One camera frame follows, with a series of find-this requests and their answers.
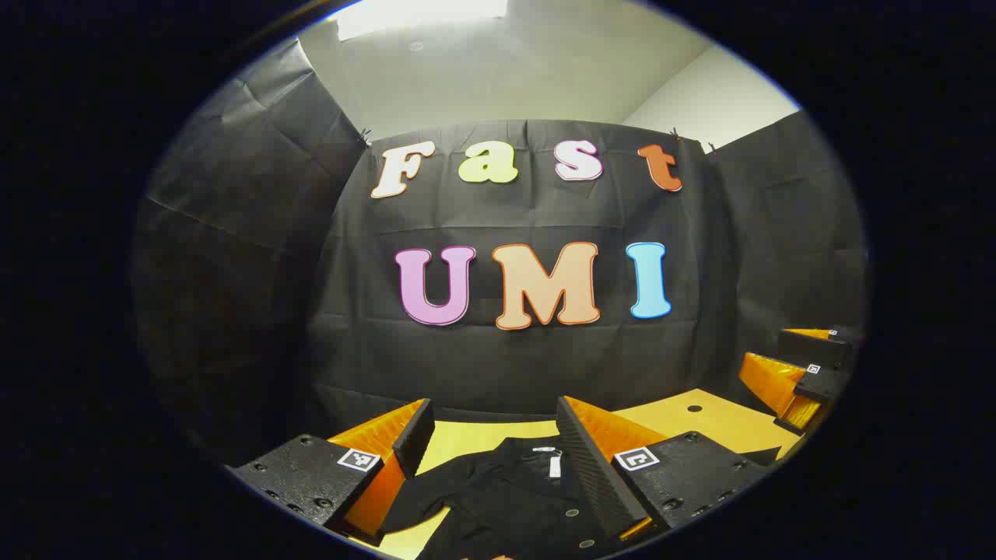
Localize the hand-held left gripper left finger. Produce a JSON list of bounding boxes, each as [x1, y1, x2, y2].
[[226, 398, 435, 545]]

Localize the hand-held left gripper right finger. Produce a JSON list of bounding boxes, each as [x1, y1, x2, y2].
[[555, 395, 773, 545]]

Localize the black buttoned garment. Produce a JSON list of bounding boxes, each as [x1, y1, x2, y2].
[[381, 436, 783, 560]]

